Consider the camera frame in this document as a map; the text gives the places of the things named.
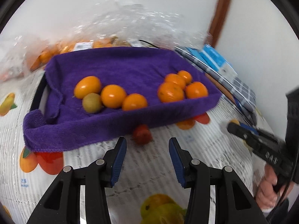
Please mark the person's right hand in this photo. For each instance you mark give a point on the person's right hand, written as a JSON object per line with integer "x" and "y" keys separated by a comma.
{"x": 266, "y": 197}

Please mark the oval orange fruit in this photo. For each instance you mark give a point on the oval orange fruit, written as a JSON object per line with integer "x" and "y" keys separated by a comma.
{"x": 89, "y": 84}

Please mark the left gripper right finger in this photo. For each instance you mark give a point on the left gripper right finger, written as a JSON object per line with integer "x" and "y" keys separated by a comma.
{"x": 192, "y": 174}

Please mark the grey checkered cloth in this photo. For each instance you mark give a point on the grey checkered cloth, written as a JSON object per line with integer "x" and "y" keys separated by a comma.
{"x": 244, "y": 97}

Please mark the fruit print tablecloth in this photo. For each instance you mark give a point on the fruit print tablecloth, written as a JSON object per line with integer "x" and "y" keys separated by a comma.
{"x": 147, "y": 170}

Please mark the red cherry tomato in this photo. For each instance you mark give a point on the red cherry tomato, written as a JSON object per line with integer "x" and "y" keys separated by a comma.
{"x": 142, "y": 135}

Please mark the purple towel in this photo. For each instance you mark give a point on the purple towel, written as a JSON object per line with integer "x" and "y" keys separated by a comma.
{"x": 64, "y": 125}

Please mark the brown wooden door frame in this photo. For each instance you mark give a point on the brown wooden door frame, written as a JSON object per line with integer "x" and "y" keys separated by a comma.
{"x": 218, "y": 21}

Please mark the crumpled clear plastic bag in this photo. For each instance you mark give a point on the crumpled clear plastic bag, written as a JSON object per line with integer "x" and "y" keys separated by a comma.
{"x": 134, "y": 23}

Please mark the clear bag of oranges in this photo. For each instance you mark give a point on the clear bag of oranges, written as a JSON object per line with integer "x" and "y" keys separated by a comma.
{"x": 40, "y": 54}

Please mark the white plastic bag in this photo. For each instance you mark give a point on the white plastic bag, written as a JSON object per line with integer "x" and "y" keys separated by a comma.
{"x": 13, "y": 63}

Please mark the blue tissue box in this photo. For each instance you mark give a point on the blue tissue box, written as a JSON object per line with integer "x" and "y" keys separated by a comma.
{"x": 215, "y": 61}

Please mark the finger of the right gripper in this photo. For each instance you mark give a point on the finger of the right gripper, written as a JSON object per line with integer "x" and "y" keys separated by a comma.
{"x": 247, "y": 135}
{"x": 253, "y": 130}

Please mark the black tray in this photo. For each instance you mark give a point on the black tray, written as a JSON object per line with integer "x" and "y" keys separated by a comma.
{"x": 39, "y": 93}

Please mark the small orange mandarin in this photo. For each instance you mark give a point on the small orange mandarin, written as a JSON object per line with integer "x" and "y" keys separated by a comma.
{"x": 186, "y": 76}

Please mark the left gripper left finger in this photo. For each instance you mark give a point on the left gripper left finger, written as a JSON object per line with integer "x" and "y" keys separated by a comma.
{"x": 102, "y": 174}

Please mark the green yellow small fruit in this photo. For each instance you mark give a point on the green yellow small fruit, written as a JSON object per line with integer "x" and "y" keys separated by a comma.
{"x": 92, "y": 103}

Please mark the large orange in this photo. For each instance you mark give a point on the large orange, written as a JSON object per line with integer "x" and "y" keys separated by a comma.
{"x": 170, "y": 92}

